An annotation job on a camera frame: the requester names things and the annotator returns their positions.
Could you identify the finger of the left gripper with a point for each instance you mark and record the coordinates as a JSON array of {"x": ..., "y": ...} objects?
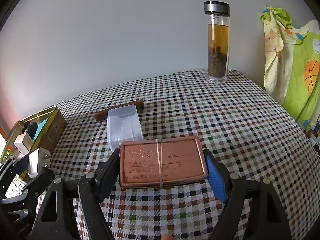
[
  {"x": 13, "y": 167},
  {"x": 37, "y": 185}
]

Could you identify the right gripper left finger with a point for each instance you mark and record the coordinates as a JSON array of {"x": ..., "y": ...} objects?
[{"x": 56, "y": 218}]

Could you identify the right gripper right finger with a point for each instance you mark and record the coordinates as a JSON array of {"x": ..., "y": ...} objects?
[{"x": 267, "y": 218}]

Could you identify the white power adapter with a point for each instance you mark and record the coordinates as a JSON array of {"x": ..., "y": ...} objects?
[{"x": 38, "y": 160}]

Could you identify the white glitter-top box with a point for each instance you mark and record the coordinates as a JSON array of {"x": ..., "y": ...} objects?
[{"x": 23, "y": 143}]

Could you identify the turquoise toy brick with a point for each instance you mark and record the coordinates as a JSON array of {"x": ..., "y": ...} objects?
[{"x": 39, "y": 128}]

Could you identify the brown folding comb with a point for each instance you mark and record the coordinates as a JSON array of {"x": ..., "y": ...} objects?
[{"x": 119, "y": 109}]

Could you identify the brown metal card case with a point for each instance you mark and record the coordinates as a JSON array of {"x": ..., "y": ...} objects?
[{"x": 161, "y": 163}]

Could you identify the clear plastic box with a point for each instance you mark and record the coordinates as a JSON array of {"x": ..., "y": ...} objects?
[{"x": 122, "y": 128}]

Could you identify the red toy brick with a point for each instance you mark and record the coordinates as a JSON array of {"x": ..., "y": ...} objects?
[{"x": 9, "y": 152}]

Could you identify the black sequin pouch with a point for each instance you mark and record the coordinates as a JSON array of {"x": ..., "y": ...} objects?
[{"x": 30, "y": 128}]

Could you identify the person's right hand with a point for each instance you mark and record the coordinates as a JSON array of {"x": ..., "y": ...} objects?
[{"x": 167, "y": 237}]

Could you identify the gold metal tin box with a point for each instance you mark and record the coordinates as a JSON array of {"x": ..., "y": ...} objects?
[{"x": 47, "y": 138}]

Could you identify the checkered tablecloth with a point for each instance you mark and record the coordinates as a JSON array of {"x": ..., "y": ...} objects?
[{"x": 244, "y": 128}]

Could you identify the clutter by the bag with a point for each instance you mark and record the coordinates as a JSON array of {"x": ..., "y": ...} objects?
[{"x": 312, "y": 134}]

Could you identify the green cartoon cloth bag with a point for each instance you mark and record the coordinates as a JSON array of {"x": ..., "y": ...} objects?
[{"x": 291, "y": 73}]

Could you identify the glass tea bottle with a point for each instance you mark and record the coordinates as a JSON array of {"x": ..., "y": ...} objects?
[{"x": 218, "y": 40}]

